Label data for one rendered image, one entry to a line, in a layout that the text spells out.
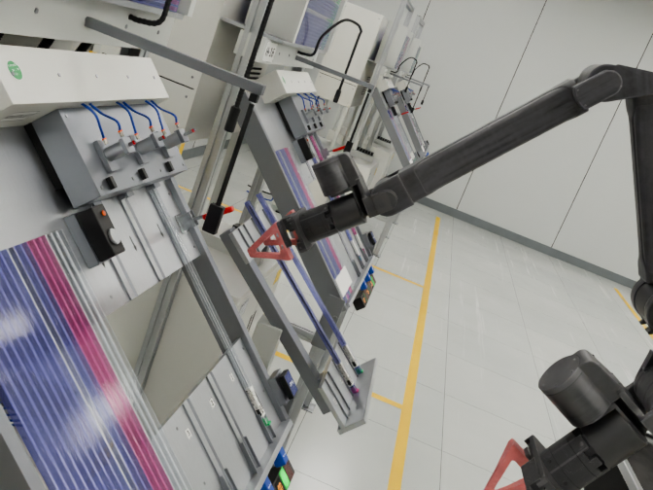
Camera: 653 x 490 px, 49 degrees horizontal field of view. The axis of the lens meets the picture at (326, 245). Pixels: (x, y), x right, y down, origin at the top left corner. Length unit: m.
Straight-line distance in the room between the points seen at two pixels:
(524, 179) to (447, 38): 1.85
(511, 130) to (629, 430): 0.53
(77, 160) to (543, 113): 0.71
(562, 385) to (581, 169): 8.06
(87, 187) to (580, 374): 0.69
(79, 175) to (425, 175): 0.54
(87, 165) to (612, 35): 8.08
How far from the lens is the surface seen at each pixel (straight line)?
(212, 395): 1.27
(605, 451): 0.89
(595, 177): 8.91
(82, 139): 1.10
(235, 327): 1.44
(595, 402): 0.86
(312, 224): 1.24
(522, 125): 1.21
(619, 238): 9.08
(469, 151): 1.21
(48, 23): 1.09
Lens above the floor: 1.45
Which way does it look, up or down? 15 degrees down
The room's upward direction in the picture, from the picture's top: 21 degrees clockwise
